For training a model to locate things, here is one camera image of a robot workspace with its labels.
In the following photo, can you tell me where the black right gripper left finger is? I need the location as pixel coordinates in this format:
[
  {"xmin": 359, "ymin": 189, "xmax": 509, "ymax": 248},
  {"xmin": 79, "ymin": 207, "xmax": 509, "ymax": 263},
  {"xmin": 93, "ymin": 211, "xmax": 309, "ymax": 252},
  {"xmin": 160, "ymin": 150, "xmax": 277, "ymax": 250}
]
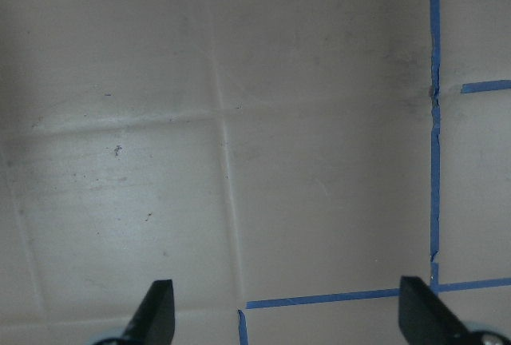
[{"xmin": 121, "ymin": 280, "xmax": 176, "ymax": 345}]

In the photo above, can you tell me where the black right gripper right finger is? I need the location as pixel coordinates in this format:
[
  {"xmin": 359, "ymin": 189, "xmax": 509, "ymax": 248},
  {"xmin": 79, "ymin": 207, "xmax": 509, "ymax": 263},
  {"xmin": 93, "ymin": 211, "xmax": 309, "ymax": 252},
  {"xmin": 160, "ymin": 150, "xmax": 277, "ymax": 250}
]
[{"xmin": 398, "ymin": 276, "xmax": 479, "ymax": 345}]

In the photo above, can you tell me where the brown paper table cover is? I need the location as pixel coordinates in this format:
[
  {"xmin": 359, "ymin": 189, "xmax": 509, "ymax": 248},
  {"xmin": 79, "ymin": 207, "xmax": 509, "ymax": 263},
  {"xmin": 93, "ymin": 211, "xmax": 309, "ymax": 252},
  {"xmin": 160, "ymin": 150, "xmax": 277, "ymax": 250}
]
[{"xmin": 1, "ymin": 0, "xmax": 510, "ymax": 344}]

